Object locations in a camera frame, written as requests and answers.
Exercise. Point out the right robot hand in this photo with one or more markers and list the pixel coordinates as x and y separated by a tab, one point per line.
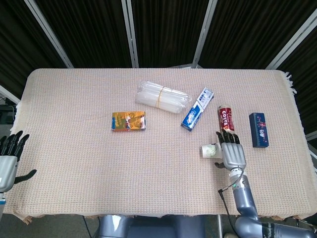
234	156

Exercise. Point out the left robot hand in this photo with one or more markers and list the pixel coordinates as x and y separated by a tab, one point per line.
8	171

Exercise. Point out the white paper cup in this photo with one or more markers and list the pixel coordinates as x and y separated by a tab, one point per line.
209	150

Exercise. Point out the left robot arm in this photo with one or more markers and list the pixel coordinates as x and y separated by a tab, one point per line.
2	198

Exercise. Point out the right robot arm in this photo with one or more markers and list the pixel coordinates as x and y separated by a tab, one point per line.
244	198

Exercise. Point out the dark blue box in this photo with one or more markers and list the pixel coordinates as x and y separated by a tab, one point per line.
259	130

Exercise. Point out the Costa coffee bottle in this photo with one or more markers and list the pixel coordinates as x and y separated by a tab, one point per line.
226	119

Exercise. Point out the blue toothpaste box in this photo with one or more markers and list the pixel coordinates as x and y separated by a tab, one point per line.
195	114

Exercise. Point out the black equipment box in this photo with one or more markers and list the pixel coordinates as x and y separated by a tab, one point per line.
6	111

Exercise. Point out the beige woven tablecloth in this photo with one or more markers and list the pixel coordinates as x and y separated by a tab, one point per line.
99	168

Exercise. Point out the yellow rubber band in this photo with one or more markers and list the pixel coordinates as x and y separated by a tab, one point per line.
161	95

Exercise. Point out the dark pleated screen panel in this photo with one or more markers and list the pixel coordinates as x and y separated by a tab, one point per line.
19	49
307	86
247	29
166	29
94	32

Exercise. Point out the grey robot torso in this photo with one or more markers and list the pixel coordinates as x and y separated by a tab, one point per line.
148	228

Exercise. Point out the orange yellow carton box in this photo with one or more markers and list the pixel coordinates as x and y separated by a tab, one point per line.
127	121

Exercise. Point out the white screen frame post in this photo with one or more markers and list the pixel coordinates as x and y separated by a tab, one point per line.
131	37
292	42
49	34
10	95
203	37
312	136

